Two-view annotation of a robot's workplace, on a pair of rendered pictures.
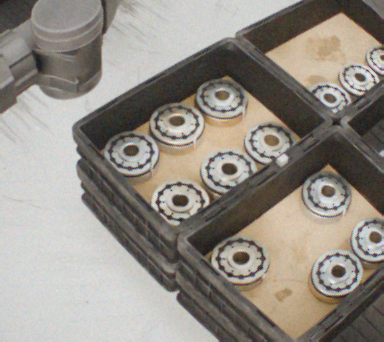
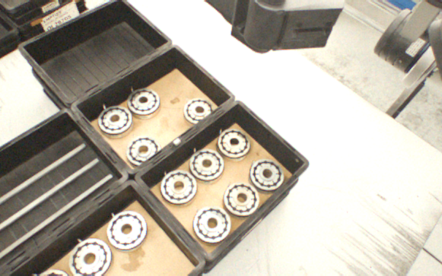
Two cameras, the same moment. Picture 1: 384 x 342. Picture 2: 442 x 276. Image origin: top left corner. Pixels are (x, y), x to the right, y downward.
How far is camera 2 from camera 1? 1.35 m
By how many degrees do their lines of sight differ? 69
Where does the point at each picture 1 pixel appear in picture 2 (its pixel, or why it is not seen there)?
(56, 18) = not seen: outside the picture
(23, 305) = (307, 124)
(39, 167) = (322, 215)
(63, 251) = not seen: hidden behind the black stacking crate
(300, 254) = (164, 122)
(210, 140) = (218, 197)
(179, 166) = (235, 177)
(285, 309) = (174, 93)
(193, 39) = not seen: outside the picture
